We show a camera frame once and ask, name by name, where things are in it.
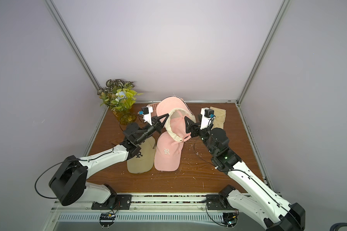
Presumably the beige baseball cap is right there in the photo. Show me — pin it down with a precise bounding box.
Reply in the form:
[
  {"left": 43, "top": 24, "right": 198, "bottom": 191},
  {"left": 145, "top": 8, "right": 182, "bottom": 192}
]
[{"left": 127, "top": 137, "right": 156, "bottom": 174}]

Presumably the artificial plant bouquet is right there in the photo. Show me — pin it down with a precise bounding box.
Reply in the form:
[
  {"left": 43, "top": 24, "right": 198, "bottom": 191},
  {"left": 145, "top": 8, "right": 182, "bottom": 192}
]
[{"left": 97, "top": 79, "right": 142, "bottom": 112}]

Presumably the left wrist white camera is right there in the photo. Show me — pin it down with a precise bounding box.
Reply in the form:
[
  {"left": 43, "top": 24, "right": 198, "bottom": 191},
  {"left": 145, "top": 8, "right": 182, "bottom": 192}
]
[{"left": 138, "top": 105, "right": 153, "bottom": 125}]

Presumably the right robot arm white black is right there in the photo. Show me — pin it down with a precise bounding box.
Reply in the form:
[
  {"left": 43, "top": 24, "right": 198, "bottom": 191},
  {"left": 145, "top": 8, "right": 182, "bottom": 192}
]
[{"left": 185, "top": 117, "right": 306, "bottom": 231}]

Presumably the aluminium front rail frame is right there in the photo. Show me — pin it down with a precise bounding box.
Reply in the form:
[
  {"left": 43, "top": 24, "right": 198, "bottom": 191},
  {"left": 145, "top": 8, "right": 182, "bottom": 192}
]
[{"left": 43, "top": 193, "right": 265, "bottom": 231}]

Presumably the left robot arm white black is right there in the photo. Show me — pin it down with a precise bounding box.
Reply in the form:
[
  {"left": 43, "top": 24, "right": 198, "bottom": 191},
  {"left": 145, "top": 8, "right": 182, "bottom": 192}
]
[{"left": 49, "top": 114, "right": 169, "bottom": 209}]

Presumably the cream fabric glove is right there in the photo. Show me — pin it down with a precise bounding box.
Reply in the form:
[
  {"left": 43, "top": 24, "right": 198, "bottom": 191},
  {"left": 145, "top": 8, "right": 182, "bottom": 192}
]
[{"left": 210, "top": 106, "right": 226, "bottom": 129}]

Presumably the pink plastic basket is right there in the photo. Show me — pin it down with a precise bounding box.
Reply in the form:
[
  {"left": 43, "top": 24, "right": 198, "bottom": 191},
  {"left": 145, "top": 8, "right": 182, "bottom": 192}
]
[{"left": 147, "top": 102, "right": 159, "bottom": 116}]

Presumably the amber glass vase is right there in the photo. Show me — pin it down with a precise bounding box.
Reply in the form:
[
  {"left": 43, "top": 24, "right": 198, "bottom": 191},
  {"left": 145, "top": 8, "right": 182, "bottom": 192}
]
[{"left": 112, "top": 108, "right": 137, "bottom": 125}]

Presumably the pink baseball cap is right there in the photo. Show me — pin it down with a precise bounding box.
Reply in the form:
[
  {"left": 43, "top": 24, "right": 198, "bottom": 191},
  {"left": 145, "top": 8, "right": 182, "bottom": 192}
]
[{"left": 154, "top": 131, "right": 184, "bottom": 172}]

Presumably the left small circuit board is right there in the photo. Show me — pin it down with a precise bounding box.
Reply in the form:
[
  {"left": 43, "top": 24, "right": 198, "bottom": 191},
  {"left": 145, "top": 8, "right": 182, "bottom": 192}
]
[{"left": 99, "top": 213, "right": 117, "bottom": 229}]

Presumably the right small circuit board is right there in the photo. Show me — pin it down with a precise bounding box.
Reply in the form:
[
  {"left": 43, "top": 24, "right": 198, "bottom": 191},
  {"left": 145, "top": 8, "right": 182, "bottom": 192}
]
[{"left": 222, "top": 213, "right": 238, "bottom": 228}]

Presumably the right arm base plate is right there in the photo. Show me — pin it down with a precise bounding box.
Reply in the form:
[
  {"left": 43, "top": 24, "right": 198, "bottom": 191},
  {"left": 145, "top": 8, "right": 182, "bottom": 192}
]
[{"left": 202, "top": 194, "right": 245, "bottom": 210}]

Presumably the small circuit board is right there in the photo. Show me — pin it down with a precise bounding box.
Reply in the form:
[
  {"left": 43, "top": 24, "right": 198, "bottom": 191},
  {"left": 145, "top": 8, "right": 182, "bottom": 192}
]
[
  {"left": 99, "top": 213, "right": 117, "bottom": 229},
  {"left": 222, "top": 213, "right": 238, "bottom": 228}
]

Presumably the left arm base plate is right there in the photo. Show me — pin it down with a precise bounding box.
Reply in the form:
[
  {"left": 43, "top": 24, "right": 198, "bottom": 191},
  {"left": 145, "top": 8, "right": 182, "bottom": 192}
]
[{"left": 91, "top": 194, "right": 132, "bottom": 210}]

